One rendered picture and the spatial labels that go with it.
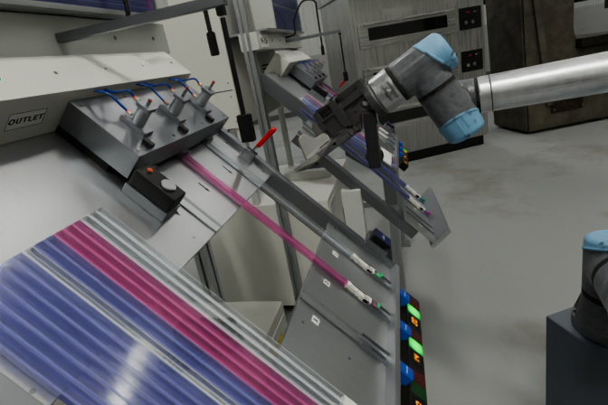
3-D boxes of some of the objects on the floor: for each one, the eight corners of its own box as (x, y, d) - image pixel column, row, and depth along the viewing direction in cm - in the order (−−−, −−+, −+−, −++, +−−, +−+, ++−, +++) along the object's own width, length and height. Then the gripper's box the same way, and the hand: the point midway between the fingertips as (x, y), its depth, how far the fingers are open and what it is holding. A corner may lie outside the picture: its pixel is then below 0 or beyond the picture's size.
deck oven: (375, 177, 391) (349, -32, 337) (338, 155, 504) (314, -5, 449) (505, 146, 417) (499, -53, 363) (442, 131, 529) (432, -23, 475)
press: (563, 105, 559) (566, -135, 476) (664, 112, 435) (693, -210, 352) (468, 127, 532) (454, -123, 449) (547, 141, 408) (549, -200, 325)
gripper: (365, 73, 84) (295, 127, 91) (356, 81, 66) (270, 147, 73) (388, 105, 85) (318, 155, 93) (385, 122, 67) (298, 183, 74)
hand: (304, 163), depth 83 cm, fingers open, 14 cm apart
